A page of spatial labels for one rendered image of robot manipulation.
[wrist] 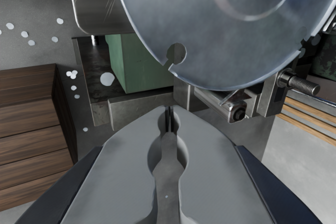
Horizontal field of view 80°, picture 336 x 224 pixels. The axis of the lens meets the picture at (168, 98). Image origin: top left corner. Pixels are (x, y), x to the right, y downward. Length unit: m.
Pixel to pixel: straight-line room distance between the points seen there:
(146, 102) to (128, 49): 0.11
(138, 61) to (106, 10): 0.17
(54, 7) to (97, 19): 0.78
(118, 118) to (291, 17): 0.30
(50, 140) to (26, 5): 0.51
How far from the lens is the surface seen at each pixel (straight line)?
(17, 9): 0.98
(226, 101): 0.26
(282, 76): 0.37
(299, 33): 0.32
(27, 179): 0.86
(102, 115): 0.40
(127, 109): 0.38
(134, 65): 0.34
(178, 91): 0.37
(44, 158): 0.80
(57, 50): 0.99
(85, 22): 0.18
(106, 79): 0.34
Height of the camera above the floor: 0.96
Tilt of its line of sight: 54 degrees down
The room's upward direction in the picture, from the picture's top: 137 degrees clockwise
